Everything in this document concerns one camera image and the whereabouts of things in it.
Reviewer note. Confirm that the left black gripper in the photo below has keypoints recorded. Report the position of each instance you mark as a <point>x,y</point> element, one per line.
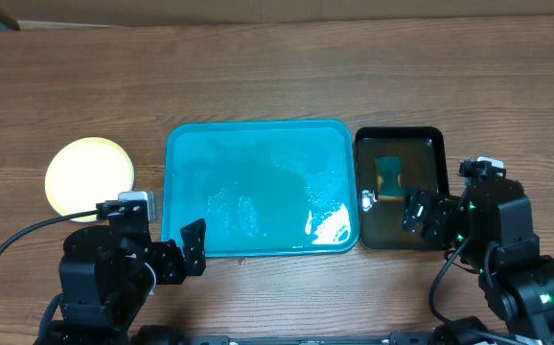
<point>174,269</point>

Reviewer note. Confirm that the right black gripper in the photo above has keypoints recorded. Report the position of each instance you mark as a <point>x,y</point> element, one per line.
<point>445,211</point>

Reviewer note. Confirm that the green yellow sponge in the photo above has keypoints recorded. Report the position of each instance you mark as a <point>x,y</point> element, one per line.
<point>389,177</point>

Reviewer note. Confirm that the yellow-green plate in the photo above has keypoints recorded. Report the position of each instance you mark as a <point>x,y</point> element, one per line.
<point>86,172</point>

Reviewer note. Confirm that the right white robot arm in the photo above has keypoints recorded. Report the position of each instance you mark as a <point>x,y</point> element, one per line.
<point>491,228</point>

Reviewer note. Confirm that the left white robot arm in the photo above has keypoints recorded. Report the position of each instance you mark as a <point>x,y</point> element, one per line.
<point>107,273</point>

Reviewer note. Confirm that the black water tray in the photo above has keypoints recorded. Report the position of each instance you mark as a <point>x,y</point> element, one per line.
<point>422,151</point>

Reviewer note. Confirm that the teal plastic tray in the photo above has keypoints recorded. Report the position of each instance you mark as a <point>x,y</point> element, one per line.
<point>266,188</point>

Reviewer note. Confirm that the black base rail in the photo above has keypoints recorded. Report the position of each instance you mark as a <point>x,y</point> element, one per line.
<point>306,339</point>

